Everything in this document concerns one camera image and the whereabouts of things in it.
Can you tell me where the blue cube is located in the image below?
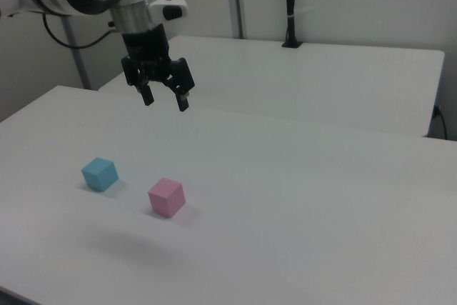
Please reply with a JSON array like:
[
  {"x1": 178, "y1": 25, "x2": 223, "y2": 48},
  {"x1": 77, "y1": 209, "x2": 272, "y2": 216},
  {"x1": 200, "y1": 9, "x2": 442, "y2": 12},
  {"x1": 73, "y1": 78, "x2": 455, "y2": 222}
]
[{"x1": 81, "y1": 156, "x2": 119, "y2": 192}]

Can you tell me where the black cable at table edge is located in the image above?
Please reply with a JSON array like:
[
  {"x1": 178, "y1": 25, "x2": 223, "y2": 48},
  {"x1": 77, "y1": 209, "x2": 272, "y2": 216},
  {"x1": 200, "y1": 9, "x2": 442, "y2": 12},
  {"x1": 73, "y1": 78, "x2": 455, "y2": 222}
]
[{"x1": 432, "y1": 104, "x2": 448, "y2": 140}]

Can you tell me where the grey wide partition post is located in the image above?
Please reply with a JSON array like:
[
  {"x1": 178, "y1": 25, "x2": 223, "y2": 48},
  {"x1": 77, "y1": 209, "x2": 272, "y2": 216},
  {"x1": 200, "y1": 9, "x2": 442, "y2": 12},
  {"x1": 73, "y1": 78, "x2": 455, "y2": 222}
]
[{"x1": 224, "y1": 0, "x2": 248, "y2": 39}]

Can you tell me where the white table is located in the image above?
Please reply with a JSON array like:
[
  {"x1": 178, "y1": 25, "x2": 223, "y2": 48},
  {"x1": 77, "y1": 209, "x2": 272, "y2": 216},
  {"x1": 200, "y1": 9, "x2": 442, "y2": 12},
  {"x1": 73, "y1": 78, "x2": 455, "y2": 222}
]
[{"x1": 97, "y1": 35, "x2": 446, "y2": 139}]

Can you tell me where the pink cube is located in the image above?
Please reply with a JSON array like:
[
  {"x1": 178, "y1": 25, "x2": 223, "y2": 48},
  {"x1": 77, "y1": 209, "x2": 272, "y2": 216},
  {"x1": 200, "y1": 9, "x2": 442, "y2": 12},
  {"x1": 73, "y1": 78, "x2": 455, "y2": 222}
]
[{"x1": 147, "y1": 176, "x2": 186, "y2": 219}]

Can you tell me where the black cable on robot arm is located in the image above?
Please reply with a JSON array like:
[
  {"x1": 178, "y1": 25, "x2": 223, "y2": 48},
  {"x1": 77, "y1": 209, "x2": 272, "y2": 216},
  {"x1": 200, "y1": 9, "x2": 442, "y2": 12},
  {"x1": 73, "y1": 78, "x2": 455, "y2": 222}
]
[{"x1": 42, "y1": 14, "x2": 117, "y2": 49}]

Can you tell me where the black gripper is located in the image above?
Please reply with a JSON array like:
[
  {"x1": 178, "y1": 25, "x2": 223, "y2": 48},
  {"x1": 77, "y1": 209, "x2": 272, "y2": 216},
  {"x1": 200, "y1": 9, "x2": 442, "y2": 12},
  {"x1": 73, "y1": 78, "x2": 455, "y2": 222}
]
[{"x1": 120, "y1": 23, "x2": 196, "y2": 112}]

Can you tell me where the black camera pole with base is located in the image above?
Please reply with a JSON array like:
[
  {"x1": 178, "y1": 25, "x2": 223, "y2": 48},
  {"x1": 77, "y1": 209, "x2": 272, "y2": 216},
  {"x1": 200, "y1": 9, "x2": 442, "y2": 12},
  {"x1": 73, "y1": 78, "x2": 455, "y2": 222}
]
[{"x1": 281, "y1": 0, "x2": 303, "y2": 49}]

